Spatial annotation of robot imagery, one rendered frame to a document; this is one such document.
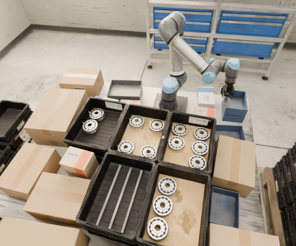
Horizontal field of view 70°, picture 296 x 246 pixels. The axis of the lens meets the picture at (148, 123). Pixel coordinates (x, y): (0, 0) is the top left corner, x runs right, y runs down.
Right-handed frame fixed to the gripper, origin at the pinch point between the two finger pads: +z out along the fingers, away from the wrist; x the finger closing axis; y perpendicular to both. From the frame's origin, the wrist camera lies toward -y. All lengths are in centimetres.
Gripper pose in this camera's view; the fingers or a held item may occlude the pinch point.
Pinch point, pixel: (225, 99)
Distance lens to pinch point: 170.3
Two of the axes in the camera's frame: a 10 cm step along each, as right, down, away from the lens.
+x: 9.7, 1.0, -2.4
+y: -2.3, 7.6, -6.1
